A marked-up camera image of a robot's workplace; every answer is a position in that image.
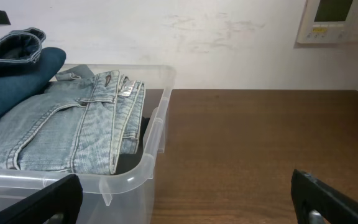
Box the light blue jeans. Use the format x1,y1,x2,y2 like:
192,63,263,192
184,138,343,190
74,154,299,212
0,70,145,175

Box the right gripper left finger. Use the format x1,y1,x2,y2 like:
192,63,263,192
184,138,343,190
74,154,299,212
0,174,83,224

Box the clear plastic storage bin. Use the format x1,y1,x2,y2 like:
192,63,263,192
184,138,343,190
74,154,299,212
0,64,176,223

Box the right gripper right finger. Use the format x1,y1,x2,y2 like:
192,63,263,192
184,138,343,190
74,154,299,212
291,169,358,224

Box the white wall control panel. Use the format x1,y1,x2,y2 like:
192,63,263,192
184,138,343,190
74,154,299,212
296,0,358,44

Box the dark blue jeans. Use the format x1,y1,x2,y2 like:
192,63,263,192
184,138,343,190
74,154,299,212
0,27,67,117

